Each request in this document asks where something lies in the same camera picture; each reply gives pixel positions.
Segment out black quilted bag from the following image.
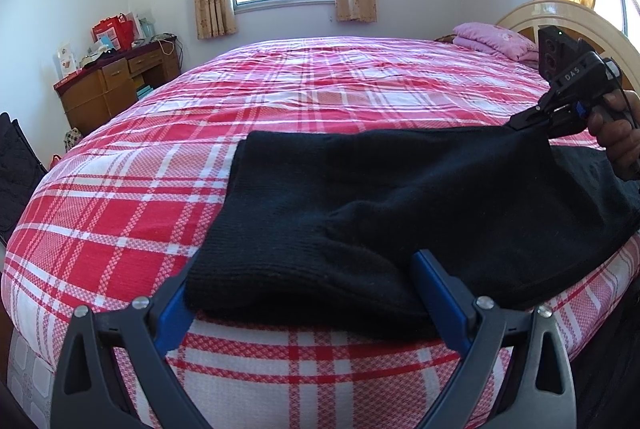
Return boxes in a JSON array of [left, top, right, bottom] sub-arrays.
[[0, 112, 49, 246]]

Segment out cream and wood headboard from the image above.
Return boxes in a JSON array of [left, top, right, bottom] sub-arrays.
[[495, 0, 640, 110]]

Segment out brown wooden desk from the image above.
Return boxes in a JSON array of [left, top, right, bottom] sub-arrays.
[[54, 36, 182, 136]]

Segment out black knit pants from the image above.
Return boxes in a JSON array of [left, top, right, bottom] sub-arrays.
[[184, 126, 640, 342]]

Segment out white printed box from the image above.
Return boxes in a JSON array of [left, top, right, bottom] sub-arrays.
[[57, 46, 79, 76]]

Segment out red gift bag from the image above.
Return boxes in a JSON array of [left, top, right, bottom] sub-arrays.
[[91, 14, 136, 51]]

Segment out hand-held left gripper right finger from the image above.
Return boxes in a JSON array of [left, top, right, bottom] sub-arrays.
[[411, 249, 576, 429]]

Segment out person's right hand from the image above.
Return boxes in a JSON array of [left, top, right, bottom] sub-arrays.
[[586, 90, 640, 181]]

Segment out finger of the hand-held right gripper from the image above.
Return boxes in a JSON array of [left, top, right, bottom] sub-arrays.
[[509, 105, 552, 133]]

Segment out folded pink blanket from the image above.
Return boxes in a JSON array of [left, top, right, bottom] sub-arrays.
[[452, 22, 542, 63]]

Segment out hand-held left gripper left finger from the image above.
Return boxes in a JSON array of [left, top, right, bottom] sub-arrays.
[[50, 281, 211, 429]]

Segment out bed with red plaid sheet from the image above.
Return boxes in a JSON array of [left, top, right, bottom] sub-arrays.
[[0, 36, 640, 429]]

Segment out checkered bag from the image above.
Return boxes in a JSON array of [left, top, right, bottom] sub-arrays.
[[62, 128, 84, 153]]

